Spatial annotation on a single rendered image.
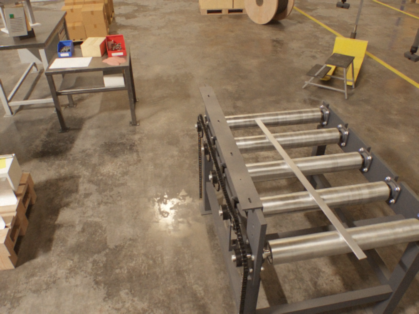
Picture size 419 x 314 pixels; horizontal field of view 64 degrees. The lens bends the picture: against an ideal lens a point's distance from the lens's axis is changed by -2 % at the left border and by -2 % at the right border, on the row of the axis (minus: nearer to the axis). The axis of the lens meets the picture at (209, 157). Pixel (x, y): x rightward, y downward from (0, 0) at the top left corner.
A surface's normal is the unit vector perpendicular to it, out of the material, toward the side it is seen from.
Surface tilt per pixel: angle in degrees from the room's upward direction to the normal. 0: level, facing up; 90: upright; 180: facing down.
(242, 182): 0
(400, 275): 90
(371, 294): 0
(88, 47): 90
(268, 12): 90
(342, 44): 90
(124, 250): 0
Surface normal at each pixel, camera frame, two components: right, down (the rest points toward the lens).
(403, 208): -0.98, 0.11
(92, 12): 0.22, 0.58
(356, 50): -0.45, 0.53
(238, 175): 0.00, -0.81
